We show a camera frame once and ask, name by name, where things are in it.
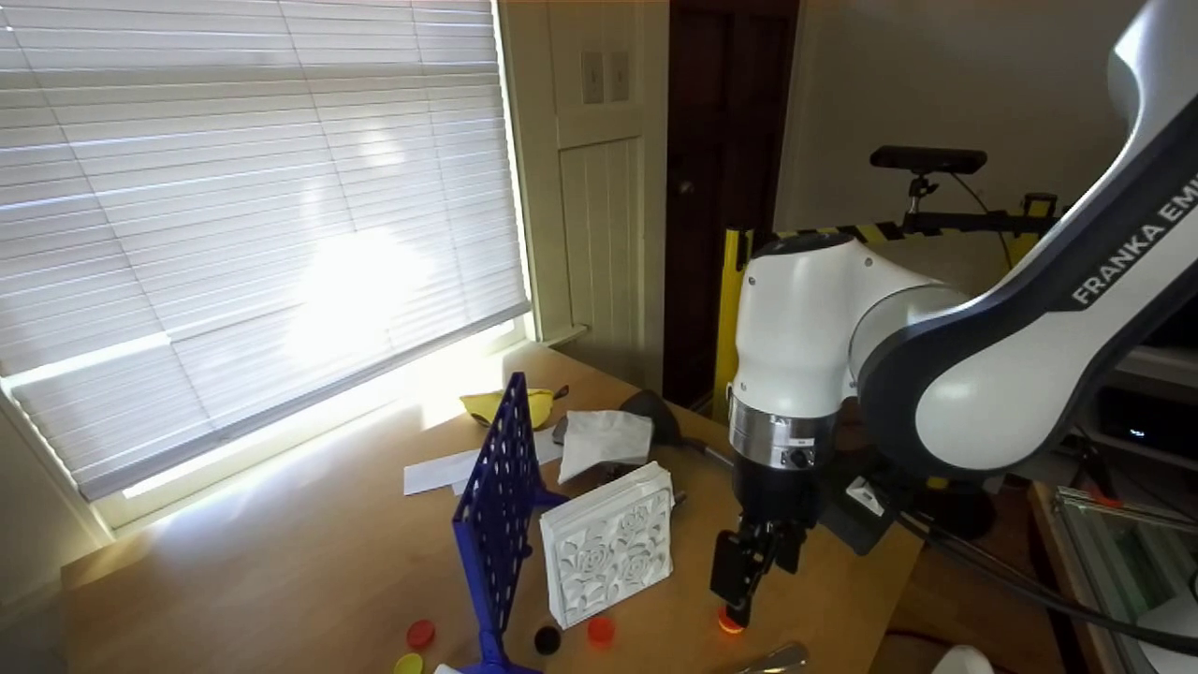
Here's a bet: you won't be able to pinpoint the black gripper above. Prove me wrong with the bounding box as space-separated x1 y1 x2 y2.
709 459 823 634

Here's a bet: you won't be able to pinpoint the blue grid gameboard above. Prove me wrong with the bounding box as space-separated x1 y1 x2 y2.
451 369 569 674

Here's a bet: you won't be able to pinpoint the white embossed box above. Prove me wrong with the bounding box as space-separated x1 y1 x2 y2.
537 458 681 634

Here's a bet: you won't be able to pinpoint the white paper booklet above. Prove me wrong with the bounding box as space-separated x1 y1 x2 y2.
553 408 658 485

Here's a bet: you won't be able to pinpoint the stack of white frames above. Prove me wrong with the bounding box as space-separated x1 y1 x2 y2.
1027 480 1198 674

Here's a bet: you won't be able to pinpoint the dark wooden door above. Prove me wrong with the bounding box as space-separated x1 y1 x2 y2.
658 0 800 408

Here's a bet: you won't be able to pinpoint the cream panel door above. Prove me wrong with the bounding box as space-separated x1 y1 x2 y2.
497 0 671 387

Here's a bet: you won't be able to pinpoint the white shelf unit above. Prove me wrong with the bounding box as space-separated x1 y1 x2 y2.
1100 335 1198 408

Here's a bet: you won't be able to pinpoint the large white window blinds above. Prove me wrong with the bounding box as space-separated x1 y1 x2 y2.
0 0 537 500

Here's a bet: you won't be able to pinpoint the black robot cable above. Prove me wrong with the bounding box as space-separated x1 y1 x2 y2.
891 500 1198 660

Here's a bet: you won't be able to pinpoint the black camera on boom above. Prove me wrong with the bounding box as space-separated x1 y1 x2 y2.
868 141 1062 246

